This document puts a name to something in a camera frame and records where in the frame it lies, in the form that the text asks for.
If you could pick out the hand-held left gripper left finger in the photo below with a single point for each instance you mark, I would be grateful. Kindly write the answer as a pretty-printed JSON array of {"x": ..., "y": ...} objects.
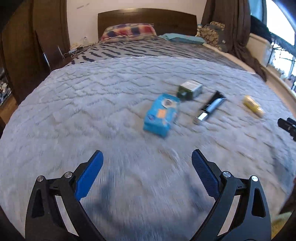
[{"x": 89, "y": 176}]

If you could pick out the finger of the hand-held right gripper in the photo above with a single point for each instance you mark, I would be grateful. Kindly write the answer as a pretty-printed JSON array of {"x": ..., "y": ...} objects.
[{"x": 290, "y": 127}]

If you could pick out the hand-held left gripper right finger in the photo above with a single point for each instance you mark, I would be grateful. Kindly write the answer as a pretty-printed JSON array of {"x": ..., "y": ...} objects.
[{"x": 204, "y": 173}]

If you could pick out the blue wet wipes packet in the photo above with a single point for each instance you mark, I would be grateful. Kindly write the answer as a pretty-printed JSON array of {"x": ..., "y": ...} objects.
[{"x": 159, "y": 115}]

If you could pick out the yellow bottle with white cap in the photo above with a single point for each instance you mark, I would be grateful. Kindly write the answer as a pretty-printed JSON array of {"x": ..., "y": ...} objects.
[{"x": 252, "y": 105}]

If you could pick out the black tube with silver cap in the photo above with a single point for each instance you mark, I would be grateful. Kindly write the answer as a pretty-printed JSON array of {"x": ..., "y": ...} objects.
[{"x": 212, "y": 105}]

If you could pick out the grey-blue fluffy blanket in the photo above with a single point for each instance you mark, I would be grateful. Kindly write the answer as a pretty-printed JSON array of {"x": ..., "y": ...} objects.
[{"x": 92, "y": 104}]

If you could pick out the black folding rack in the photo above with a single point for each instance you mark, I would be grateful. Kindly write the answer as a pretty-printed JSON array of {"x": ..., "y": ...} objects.
[{"x": 282, "y": 46}]

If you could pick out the small green white box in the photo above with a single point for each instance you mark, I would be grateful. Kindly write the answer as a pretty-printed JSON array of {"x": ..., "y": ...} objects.
[{"x": 188, "y": 91}]

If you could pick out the white storage box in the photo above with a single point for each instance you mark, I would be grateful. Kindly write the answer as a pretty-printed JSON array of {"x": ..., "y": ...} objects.
[{"x": 259, "y": 46}]

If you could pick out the cream shaggy rug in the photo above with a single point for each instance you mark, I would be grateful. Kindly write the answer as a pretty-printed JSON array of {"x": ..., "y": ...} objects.
[{"x": 284, "y": 227}]

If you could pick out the large window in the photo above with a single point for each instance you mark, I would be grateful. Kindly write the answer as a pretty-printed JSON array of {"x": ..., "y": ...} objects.
[{"x": 277, "y": 23}]

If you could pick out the black jacket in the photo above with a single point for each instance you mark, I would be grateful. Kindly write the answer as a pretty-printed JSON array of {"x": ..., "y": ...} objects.
[{"x": 259, "y": 25}]

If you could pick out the grey-green cushion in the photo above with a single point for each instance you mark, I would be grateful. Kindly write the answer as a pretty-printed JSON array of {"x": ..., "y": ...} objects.
[{"x": 222, "y": 41}]

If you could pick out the brown curtain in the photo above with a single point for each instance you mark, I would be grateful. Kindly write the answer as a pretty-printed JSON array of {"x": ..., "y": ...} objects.
[{"x": 235, "y": 27}]

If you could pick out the pile of blue white clothes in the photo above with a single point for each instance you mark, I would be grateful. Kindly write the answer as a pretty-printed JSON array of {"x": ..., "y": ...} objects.
[{"x": 4, "y": 88}]

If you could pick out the log print cushion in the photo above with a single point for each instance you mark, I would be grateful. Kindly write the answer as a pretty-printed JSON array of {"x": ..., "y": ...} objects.
[{"x": 210, "y": 33}]

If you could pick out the teal pillow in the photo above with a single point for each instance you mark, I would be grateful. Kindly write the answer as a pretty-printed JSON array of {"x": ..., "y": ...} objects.
[{"x": 182, "y": 38}]

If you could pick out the black and grey striped blanket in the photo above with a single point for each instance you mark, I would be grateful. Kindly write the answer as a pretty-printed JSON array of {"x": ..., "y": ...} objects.
[{"x": 150, "y": 47}]

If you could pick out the dark wooden wardrobe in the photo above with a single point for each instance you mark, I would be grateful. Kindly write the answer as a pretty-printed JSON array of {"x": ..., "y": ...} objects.
[{"x": 23, "y": 46}]

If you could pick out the plaid pillow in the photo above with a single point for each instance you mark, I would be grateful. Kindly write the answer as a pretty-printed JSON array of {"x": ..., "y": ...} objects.
[{"x": 129, "y": 31}]

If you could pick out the dark wooden headboard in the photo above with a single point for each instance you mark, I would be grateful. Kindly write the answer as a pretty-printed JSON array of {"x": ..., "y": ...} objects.
[{"x": 148, "y": 16}]

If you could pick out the white wall socket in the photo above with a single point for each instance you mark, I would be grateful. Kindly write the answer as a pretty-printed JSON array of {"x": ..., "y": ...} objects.
[{"x": 86, "y": 39}]

